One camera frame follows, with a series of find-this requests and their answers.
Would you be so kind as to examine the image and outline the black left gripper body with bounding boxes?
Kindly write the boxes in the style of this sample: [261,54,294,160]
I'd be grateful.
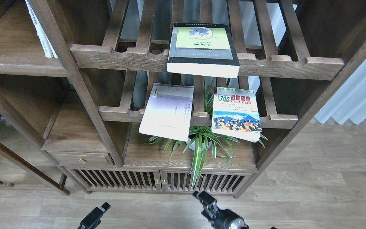
[78,202,111,229]

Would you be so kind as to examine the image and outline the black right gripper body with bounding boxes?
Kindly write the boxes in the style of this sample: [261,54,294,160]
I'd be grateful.
[192,191,222,228]

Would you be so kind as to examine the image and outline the colourful 300 paperback book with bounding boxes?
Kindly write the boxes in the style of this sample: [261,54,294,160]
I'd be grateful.
[212,87,262,142]

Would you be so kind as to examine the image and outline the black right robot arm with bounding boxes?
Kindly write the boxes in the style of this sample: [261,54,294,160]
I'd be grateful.
[192,191,249,229]

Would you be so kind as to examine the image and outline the white plant pot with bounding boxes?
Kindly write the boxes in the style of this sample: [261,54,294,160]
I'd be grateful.
[186,134,212,151]

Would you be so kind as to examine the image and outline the brass drawer knob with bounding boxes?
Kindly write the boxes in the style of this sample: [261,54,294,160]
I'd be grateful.
[79,157,87,165]

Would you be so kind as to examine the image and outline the lavender white paperback book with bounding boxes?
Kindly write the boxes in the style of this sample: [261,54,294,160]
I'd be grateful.
[139,83,194,142]

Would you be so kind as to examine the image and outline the dark wooden bookshelf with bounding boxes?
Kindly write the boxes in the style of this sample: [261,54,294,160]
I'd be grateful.
[0,0,366,198]

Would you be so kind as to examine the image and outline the wooden furniture at left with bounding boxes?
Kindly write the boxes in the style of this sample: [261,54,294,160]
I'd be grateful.
[0,118,64,198]

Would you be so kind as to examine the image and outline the green and black thick book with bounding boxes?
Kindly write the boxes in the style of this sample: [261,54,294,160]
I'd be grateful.
[167,22,240,78]

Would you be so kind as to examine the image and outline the white upright book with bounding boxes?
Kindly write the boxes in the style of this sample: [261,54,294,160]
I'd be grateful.
[25,0,53,58]
[47,39,58,59]

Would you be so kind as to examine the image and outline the white curtain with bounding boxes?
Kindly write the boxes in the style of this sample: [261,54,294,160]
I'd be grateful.
[314,59,366,124]

